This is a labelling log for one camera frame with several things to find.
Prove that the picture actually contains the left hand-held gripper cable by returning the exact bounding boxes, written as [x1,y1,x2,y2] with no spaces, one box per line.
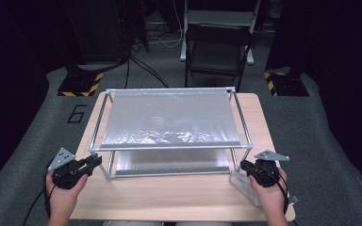
[41,158,59,220]

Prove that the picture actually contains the black folding chair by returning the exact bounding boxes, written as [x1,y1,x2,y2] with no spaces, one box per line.
[179,0,263,66]
[184,24,255,92]

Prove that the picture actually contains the hand-held gripper cable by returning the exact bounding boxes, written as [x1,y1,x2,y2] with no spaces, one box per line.
[274,172,292,215]
[41,158,59,220]

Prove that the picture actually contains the right hand-held gripper cable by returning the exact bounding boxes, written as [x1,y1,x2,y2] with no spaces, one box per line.
[274,172,292,215]

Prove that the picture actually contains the thin black floor cable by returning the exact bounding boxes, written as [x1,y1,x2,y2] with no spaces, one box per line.
[123,57,131,89]

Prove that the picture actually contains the person's left hand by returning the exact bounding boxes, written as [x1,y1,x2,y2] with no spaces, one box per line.
[45,173,89,218]

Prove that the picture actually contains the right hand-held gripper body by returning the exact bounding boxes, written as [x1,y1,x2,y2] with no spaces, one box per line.
[249,150,290,188]

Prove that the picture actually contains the two-tier metal frame rack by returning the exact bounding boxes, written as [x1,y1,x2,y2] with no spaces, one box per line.
[88,87,254,180]

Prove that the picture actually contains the black curtain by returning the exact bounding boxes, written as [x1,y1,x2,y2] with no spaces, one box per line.
[265,0,362,208]
[0,0,86,196]

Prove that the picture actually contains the thick black floor cable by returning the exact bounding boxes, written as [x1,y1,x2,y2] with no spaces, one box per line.
[128,55,171,89]

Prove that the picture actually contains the white cable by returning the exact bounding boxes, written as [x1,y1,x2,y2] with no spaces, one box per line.
[150,0,185,49]

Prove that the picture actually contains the black stand base striped edge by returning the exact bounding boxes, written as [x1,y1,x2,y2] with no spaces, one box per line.
[57,64,104,98]
[263,68,310,97]

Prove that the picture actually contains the person's right hand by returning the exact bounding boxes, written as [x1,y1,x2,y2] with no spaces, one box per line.
[248,168,288,218]

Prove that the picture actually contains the long black floor cable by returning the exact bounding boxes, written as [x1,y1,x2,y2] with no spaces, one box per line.
[22,187,46,226]

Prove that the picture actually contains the black equipment cabinet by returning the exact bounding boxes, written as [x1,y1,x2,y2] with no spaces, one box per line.
[64,0,130,64]

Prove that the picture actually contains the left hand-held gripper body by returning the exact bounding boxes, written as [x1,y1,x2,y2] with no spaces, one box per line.
[47,147,88,190]

